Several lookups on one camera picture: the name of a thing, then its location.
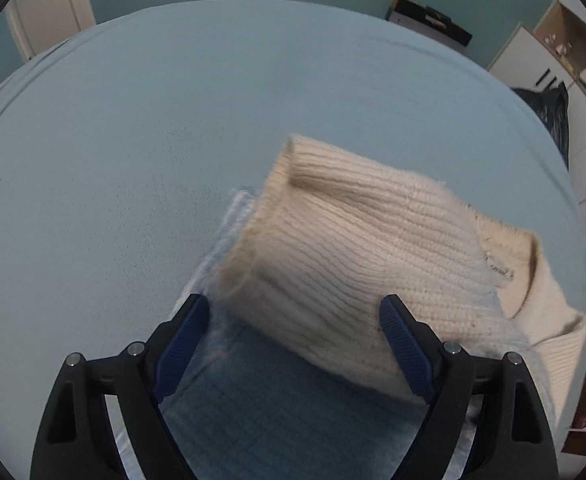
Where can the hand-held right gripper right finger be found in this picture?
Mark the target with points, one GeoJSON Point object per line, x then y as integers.
{"type": "Point", "coordinates": [408, 350]}

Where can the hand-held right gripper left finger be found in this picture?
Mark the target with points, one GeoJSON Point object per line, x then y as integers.
{"type": "Point", "coordinates": [183, 345]}

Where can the blue knit garment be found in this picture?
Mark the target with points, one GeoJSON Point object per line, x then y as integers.
{"type": "Point", "coordinates": [273, 410]}

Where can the cream knit sweater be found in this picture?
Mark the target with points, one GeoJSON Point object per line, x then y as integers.
{"type": "Point", "coordinates": [353, 250]}

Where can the red packet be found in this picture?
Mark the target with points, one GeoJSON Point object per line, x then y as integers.
{"type": "Point", "coordinates": [582, 422]}

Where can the black plastic bag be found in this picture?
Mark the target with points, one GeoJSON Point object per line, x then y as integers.
{"type": "Point", "coordinates": [553, 110]}

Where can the white cabinet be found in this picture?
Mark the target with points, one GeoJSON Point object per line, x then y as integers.
{"type": "Point", "coordinates": [523, 55]}

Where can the black cardboard box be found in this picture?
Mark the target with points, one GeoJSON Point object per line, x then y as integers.
{"type": "Point", "coordinates": [433, 22]}

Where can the white door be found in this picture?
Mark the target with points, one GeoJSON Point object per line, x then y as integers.
{"type": "Point", "coordinates": [48, 10]}

